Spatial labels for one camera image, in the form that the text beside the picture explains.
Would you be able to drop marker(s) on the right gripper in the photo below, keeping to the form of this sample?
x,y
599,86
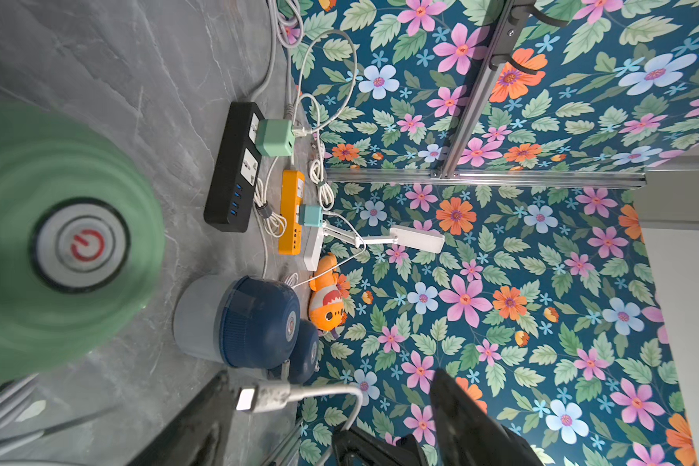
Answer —
x,y
356,447

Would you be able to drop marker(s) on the green charger adapter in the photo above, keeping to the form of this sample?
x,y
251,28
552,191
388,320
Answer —
x,y
275,138

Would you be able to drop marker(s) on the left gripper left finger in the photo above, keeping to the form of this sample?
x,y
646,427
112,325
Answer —
x,y
198,435

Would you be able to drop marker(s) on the green meat grinder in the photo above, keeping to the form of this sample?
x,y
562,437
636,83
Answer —
x,y
82,240

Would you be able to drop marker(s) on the blue meat grinder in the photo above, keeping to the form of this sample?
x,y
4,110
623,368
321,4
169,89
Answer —
x,y
249,323
304,357

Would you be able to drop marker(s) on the orange clownfish plush toy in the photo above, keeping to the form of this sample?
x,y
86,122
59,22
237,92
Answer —
x,y
327,306

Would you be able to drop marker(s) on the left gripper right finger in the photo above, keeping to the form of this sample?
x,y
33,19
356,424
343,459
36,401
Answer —
x,y
468,436

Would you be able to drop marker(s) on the blue meat grinder front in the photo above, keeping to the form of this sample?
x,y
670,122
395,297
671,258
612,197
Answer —
x,y
304,357

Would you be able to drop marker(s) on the orange power strip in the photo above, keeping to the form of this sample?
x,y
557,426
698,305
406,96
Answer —
x,y
293,184

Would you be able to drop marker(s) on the white folding desk lamp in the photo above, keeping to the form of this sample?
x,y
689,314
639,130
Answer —
x,y
427,241

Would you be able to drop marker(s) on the teal charger adapter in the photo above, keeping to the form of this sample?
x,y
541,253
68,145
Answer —
x,y
310,215

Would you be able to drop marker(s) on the black power strip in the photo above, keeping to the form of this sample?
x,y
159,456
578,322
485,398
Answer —
x,y
231,195

